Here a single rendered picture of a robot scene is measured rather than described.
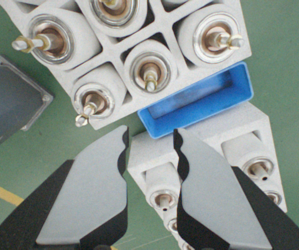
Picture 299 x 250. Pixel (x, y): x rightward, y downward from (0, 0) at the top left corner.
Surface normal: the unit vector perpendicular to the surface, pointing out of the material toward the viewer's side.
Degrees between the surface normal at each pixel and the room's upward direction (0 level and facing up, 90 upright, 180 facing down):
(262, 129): 0
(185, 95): 0
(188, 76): 0
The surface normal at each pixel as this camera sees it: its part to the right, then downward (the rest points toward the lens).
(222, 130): -0.43, -0.79
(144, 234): 0.00, 0.47
